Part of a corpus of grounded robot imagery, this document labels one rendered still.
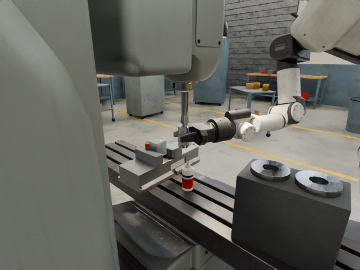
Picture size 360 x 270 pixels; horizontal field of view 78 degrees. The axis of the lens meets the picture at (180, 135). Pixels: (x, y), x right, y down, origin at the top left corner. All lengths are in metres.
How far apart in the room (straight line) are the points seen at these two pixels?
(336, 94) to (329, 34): 7.23
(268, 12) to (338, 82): 3.13
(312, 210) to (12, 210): 0.50
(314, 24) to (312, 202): 0.62
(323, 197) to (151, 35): 0.46
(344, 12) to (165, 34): 0.61
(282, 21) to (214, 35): 7.90
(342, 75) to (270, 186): 7.64
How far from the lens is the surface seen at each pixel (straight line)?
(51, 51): 0.32
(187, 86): 0.69
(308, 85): 8.28
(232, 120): 0.82
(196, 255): 0.77
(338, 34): 0.95
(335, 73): 8.13
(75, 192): 0.35
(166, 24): 0.49
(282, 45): 1.07
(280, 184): 0.54
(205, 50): 0.63
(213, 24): 0.65
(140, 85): 5.13
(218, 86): 6.73
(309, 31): 0.96
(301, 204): 0.53
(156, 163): 0.82
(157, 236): 0.73
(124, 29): 0.44
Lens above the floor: 1.38
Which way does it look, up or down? 19 degrees down
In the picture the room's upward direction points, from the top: straight up
